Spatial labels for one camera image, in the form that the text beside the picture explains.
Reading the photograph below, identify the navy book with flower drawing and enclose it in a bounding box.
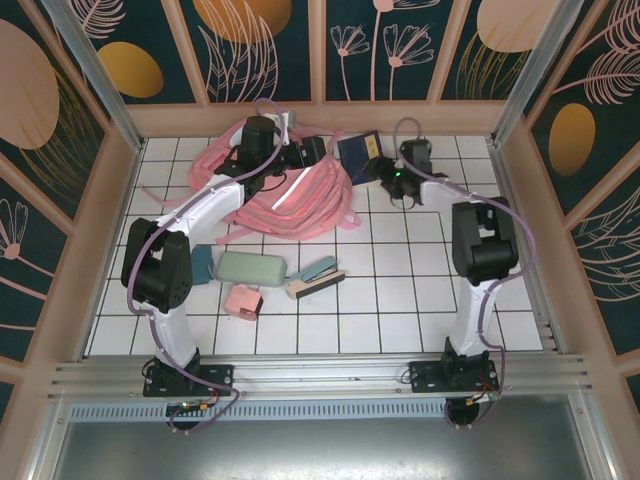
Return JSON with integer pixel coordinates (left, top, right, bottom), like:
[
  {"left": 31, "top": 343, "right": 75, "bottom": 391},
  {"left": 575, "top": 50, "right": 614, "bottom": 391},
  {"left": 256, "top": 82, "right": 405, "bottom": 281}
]
[{"left": 336, "top": 130, "right": 385, "bottom": 187}]

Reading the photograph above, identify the pink backpack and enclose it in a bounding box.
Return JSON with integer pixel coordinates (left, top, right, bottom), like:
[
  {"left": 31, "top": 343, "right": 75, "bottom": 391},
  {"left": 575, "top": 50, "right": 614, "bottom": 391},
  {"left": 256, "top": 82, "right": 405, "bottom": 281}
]
[{"left": 139, "top": 122, "right": 362, "bottom": 247}]

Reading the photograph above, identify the pale green pencil case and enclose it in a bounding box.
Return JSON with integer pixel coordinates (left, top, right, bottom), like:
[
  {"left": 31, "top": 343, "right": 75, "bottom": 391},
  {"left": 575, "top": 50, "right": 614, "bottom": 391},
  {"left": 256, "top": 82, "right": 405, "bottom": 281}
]
[{"left": 213, "top": 251, "right": 289, "bottom": 289}]

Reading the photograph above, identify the small teal pouch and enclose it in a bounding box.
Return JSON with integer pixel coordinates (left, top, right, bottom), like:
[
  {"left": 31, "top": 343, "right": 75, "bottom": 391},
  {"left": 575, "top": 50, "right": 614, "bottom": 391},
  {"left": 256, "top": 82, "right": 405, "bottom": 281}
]
[{"left": 192, "top": 244, "right": 221, "bottom": 287}]

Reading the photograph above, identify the blue and wood stapler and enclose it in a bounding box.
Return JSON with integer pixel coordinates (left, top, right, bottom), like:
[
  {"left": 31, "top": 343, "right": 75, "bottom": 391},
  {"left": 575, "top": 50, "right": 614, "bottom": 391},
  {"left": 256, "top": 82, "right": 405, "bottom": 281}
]
[{"left": 285, "top": 256, "right": 348, "bottom": 301}]

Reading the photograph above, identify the small pink box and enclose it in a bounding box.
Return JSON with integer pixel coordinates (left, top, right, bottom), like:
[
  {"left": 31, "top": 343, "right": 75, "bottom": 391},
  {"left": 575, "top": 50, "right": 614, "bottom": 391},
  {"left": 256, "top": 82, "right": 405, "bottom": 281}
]
[{"left": 224, "top": 283, "right": 265, "bottom": 321}]

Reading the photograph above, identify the grey metal sheet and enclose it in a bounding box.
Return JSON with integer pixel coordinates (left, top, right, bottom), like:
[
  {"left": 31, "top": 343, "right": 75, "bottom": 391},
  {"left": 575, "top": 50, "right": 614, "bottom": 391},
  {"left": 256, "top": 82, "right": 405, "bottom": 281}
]
[{"left": 27, "top": 392, "right": 619, "bottom": 480}]

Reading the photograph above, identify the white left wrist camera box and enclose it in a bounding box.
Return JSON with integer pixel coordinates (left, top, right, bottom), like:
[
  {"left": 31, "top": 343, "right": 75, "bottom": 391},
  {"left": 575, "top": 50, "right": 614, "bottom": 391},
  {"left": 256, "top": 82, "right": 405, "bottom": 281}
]
[{"left": 271, "top": 111, "right": 298, "bottom": 148}]

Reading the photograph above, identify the wall panel with orange disc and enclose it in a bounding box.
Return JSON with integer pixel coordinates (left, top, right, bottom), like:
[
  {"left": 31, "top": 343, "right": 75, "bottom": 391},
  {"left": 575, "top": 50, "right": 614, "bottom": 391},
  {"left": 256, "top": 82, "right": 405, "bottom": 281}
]
[{"left": 178, "top": 0, "right": 314, "bottom": 104}]

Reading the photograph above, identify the aluminium table side rail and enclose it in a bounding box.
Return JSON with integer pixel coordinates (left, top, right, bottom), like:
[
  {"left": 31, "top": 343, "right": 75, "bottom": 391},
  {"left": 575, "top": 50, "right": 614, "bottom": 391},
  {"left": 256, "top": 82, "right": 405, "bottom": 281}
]
[{"left": 487, "top": 137, "right": 569, "bottom": 357}]

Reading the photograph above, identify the wall panel with flower stems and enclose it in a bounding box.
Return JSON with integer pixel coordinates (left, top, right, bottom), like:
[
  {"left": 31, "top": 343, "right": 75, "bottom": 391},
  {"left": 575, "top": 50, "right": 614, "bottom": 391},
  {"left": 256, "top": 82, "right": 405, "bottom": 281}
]
[{"left": 324, "top": 0, "right": 442, "bottom": 104}]

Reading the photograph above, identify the wall panel with pink disc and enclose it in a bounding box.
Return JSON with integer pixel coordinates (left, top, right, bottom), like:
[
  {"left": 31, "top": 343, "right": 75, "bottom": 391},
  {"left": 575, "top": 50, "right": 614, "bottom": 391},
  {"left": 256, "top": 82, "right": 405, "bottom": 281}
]
[{"left": 438, "top": 0, "right": 544, "bottom": 104}]

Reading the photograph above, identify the wall panel with yellow oval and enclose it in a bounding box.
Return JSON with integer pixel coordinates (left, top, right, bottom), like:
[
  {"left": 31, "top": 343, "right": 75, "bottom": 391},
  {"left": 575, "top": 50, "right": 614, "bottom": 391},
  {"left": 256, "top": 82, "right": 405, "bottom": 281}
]
[{"left": 82, "top": 0, "right": 197, "bottom": 105}]

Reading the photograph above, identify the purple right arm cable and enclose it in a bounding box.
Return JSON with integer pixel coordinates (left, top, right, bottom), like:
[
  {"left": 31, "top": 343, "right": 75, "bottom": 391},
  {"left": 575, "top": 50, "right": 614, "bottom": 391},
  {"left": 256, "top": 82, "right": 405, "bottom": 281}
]
[{"left": 393, "top": 117, "right": 536, "bottom": 401}]

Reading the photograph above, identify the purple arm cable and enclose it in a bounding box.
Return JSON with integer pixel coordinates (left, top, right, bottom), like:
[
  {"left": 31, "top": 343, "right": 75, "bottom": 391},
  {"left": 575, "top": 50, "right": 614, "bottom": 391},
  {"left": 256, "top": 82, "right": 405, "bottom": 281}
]
[
  {"left": 127, "top": 98, "right": 291, "bottom": 435},
  {"left": 393, "top": 117, "right": 536, "bottom": 401}
]

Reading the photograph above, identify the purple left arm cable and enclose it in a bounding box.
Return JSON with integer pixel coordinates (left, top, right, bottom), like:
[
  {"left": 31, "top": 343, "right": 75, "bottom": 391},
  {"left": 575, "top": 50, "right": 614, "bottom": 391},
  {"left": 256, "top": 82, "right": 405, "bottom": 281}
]
[{"left": 127, "top": 98, "right": 291, "bottom": 435}]

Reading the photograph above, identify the wall panel with pink oval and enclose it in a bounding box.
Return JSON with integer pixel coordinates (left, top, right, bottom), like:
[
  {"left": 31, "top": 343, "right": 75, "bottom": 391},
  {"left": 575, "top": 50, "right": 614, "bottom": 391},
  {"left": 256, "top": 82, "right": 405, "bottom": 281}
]
[{"left": 0, "top": 0, "right": 109, "bottom": 221}]

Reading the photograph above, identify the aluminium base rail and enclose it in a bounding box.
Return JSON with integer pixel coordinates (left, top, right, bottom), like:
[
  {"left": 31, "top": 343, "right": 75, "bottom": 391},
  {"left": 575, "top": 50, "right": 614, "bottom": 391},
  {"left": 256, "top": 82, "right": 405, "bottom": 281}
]
[{"left": 47, "top": 352, "right": 597, "bottom": 401}]

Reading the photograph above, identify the wall panel with single flower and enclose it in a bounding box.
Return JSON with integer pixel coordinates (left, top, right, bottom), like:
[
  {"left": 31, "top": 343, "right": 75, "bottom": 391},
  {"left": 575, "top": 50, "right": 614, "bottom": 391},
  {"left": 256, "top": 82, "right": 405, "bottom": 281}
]
[{"left": 0, "top": 172, "right": 69, "bottom": 364}]

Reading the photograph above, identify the slotted grey cable tray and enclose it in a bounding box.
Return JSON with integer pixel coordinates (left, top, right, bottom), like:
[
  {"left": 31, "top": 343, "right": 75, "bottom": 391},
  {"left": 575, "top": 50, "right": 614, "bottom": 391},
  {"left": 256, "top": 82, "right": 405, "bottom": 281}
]
[{"left": 67, "top": 402, "right": 454, "bottom": 424}]

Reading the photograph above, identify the dark wall panel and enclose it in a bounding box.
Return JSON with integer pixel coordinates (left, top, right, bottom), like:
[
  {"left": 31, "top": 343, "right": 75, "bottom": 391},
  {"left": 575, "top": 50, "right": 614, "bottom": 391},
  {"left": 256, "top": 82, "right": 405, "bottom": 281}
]
[{"left": 623, "top": 372, "right": 640, "bottom": 419}]

